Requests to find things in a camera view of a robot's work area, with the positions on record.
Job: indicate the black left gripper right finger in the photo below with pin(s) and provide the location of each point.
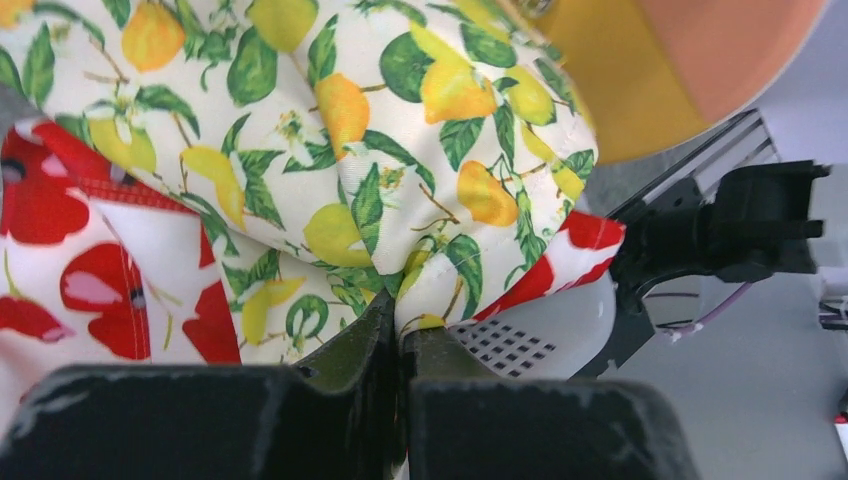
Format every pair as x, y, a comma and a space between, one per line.
465, 422

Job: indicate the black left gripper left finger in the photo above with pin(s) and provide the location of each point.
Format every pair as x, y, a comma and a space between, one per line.
328, 416

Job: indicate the white plastic basket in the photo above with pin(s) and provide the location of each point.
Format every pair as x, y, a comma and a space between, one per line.
551, 337

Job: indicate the yellow lemon print skirt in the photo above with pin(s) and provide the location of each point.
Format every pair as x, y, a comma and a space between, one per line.
212, 103

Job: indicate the white red flower skirt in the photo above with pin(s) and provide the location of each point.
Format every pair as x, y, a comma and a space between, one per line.
99, 269

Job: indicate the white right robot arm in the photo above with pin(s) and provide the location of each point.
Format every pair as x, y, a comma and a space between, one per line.
764, 219

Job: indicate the white cylindrical bin orange lid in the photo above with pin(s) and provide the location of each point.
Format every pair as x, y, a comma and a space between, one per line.
655, 74

